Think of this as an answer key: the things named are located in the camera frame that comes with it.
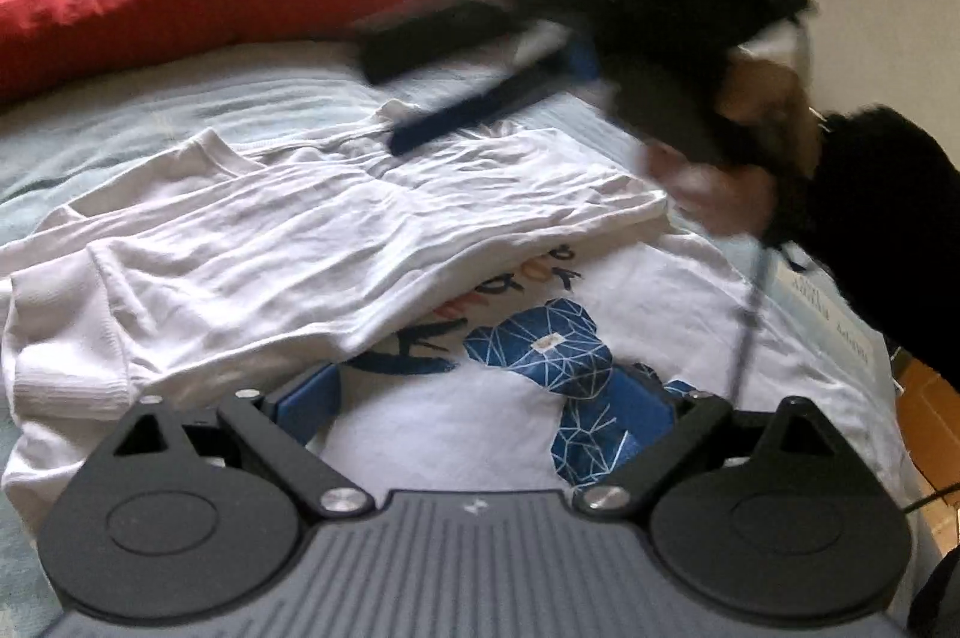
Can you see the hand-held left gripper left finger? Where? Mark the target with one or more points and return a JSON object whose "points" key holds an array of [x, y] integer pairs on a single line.
{"points": [[307, 402]]}

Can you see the red duvet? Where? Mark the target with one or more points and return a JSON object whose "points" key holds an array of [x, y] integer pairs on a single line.
{"points": [[187, 1]]}

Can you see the person's right hand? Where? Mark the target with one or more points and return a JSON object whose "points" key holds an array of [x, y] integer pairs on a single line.
{"points": [[735, 196]]}

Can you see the person's right forearm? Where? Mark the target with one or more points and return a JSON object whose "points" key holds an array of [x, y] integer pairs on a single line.
{"points": [[885, 218]]}

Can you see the white printed t-shirt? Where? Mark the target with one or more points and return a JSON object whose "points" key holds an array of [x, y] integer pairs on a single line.
{"points": [[262, 248]]}

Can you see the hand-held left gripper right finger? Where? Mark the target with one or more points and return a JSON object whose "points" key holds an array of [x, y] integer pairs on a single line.
{"points": [[660, 417]]}

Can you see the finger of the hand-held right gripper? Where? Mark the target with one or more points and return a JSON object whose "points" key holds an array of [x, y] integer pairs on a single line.
{"points": [[450, 27], [480, 109]]}

